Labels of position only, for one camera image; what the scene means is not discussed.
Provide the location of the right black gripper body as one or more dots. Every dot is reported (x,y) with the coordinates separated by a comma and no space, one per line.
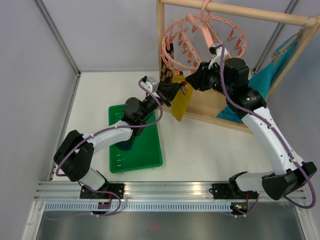
(209,78)

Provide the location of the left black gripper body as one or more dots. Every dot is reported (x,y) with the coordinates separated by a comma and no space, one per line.
(152,102)

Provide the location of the brown argyle sock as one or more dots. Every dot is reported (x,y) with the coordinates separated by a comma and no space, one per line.
(166,75)
(170,50)

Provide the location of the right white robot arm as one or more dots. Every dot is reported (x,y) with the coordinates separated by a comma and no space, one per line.
(289,171)

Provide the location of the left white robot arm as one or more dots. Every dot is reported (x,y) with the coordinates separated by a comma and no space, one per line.
(74,156)

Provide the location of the wooden clothes rack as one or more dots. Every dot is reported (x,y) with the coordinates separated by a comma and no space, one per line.
(206,106)

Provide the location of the teal reindeer sock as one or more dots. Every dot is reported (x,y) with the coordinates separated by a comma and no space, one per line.
(125,145)

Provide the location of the green plastic tray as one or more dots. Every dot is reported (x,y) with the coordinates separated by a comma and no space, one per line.
(145,153)

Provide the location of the teal cloth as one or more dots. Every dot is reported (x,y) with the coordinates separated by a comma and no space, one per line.
(265,78)

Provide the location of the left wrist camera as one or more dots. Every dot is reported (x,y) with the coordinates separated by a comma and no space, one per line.
(150,83)

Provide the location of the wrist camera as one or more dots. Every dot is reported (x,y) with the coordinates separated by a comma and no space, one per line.
(219,54)
(150,83)

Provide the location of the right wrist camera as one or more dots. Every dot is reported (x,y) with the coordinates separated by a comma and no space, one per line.
(219,54)

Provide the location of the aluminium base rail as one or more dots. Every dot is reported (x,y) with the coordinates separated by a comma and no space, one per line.
(141,191)

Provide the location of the white cable duct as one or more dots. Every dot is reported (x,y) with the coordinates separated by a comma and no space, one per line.
(137,206)

